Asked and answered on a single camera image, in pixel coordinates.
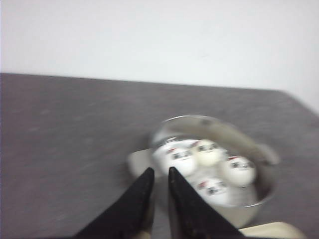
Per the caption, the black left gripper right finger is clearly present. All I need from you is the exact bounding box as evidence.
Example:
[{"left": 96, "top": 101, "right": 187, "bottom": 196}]
[{"left": 168, "top": 167, "right": 245, "bottom": 239}]

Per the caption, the cream panda bun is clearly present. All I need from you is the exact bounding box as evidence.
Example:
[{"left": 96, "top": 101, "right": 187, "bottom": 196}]
[{"left": 191, "top": 139, "right": 226, "bottom": 167}]

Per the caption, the white perforated steamer liner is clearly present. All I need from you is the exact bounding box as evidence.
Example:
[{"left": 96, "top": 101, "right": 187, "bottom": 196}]
[{"left": 154, "top": 139, "right": 256, "bottom": 206}]

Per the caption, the white panda bun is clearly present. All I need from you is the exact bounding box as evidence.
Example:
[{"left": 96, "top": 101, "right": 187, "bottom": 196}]
[
  {"left": 153, "top": 145, "right": 197, "bottom": 176},
  {"left": 191, "top": 177, "right": 230, "bottom": 205},
  {"left": 220, "top": 156, "right": 257, "bottom": 187}
]

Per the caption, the stainless steel steamer pot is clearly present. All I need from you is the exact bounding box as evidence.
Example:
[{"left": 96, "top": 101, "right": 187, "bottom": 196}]
[{"left": 128, "top": 115, "right": 279, "bottom": 228}]

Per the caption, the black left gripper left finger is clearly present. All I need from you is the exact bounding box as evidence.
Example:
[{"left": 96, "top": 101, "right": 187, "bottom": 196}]
[{"left": 74, "top": 167, "right": 155, "bottom": 239}]

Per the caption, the beige rectangular tray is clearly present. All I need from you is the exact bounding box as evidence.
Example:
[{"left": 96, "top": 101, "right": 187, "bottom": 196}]
[{"left": 239, "top": 222, "right": 307, "bottom": 239}]

